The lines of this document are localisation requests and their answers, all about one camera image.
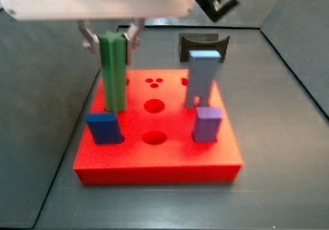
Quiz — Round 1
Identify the light blue tall peg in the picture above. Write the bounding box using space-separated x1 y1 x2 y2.
184 50 220 108

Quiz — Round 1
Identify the black curved holder stand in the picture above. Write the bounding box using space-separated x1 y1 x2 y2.
179 33 230 63

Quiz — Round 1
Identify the red shape sorter board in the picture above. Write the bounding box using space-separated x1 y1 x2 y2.
73 69 243 185

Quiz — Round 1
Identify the dark blue rectangular peg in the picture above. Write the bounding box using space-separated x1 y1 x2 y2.
85 113 124 144

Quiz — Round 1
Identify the purple cylinder peg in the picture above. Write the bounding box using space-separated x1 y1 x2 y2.
192 107 222 142

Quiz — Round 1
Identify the green star-shaped peg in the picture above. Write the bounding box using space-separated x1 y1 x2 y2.
99 32 125 113

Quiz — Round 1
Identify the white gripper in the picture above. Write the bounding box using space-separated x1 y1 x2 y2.
0 0 193 65

